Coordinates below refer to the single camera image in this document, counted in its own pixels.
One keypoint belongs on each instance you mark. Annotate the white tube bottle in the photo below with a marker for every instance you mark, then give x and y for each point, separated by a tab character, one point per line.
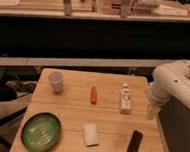
125	99

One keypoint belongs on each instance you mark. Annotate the green ceramic plate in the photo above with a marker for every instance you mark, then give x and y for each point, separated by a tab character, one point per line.
41	132

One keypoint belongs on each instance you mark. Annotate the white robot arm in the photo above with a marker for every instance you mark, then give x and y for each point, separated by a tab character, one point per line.
171	79

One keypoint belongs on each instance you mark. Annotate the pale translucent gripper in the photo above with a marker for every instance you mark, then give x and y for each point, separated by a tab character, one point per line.
152	111

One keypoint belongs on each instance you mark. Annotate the white sponge block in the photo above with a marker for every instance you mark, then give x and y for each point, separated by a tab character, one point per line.
90	134

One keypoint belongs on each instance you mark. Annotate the orange carrot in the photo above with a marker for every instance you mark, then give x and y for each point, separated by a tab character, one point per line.
93	95

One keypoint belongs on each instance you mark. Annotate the black phone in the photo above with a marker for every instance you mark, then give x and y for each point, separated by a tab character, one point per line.
135	141

